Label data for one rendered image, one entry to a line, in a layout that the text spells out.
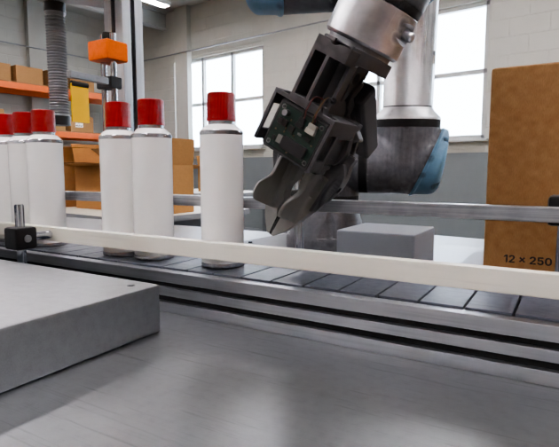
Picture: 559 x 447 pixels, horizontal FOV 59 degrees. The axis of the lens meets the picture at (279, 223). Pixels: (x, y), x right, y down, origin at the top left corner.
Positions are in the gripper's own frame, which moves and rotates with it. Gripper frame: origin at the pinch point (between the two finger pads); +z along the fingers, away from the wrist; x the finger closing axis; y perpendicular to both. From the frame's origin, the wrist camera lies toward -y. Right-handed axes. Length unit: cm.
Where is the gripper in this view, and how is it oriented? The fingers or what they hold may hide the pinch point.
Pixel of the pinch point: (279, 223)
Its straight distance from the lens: 55.3
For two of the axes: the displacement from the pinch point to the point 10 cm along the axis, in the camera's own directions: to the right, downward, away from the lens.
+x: 7.5, 5.4, -3.9
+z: -4.3, 8.3, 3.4
